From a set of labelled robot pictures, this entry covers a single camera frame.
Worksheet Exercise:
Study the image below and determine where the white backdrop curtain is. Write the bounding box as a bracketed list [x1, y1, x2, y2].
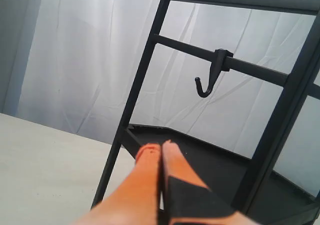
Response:
[0, 0, 320, 196]

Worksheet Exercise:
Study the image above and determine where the black hook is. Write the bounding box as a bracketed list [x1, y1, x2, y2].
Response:
[194, 49, 234, 98]

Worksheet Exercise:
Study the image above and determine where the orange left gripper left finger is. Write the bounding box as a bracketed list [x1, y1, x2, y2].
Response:
[75, 143, 161, 225]

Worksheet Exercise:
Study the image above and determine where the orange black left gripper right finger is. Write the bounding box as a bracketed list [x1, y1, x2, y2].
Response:
[162, 140, 255, 225]

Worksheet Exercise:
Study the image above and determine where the black metal shelf rack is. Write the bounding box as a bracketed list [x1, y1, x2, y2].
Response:
[93, 0, 320, 213]

